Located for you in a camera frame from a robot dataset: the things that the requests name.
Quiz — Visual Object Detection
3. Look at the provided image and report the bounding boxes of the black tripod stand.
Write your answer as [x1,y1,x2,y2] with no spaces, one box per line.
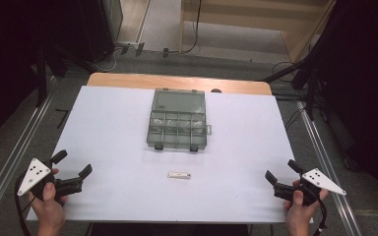
[259,53,321,122]

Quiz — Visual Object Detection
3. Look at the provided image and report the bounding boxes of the light wooden shelf unit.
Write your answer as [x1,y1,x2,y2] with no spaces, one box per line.
[178,0,339,64]

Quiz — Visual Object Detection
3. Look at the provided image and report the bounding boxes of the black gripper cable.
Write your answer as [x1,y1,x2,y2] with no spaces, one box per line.
[312,198,329,236]
[14,175,33,236]

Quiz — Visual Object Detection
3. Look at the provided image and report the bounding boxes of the black floor cable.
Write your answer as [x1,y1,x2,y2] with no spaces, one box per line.
[271,60,309,132]

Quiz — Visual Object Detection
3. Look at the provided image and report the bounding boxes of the dark cabinet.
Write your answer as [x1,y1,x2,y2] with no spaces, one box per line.
[77,0,124,64]

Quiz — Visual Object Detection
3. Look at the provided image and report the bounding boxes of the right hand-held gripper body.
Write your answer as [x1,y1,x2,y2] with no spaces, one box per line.
[273,167,347,207]

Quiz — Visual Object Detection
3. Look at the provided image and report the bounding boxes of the white power strip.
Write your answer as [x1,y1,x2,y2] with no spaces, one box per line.
[114,40,146,57]

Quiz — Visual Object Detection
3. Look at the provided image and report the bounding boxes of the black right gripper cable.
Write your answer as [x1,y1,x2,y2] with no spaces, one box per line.
[312,198,329,236]

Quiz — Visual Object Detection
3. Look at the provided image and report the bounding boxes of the person's right hand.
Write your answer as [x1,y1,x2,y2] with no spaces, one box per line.
[283,190,329,236]

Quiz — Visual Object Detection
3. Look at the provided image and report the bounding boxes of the person's left hand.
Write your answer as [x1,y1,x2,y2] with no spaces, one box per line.
[29,182,68,236]

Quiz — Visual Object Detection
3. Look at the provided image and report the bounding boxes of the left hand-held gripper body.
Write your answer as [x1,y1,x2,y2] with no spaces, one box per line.
[17,158,84,202]

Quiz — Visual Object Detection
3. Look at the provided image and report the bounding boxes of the wooden table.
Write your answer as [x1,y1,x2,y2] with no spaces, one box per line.
[87,72,273,96]

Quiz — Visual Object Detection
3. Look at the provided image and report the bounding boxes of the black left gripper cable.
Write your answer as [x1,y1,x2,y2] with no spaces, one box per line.
[14,175,33,236]

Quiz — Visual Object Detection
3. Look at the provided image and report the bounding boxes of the small white cylindrical object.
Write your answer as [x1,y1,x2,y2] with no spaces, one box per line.
[166,171,192,180]

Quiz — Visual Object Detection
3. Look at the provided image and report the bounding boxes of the translucent grey compartment box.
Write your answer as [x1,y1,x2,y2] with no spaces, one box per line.
[146,88,213,152]

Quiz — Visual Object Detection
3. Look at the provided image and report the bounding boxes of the white floor cable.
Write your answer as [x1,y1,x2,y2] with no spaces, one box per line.
[91,48,121,73]

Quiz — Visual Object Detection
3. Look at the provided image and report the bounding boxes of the aluminium floor rail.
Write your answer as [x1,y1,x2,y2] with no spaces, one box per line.
[0,92,54,227]
[295,100,362,236]

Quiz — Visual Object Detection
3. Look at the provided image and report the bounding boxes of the white table board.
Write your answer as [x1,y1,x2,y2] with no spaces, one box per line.
[26,86,315,224]

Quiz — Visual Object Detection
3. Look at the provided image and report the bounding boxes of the black hanging cable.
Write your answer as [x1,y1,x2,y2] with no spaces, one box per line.
[179,0,203,55]

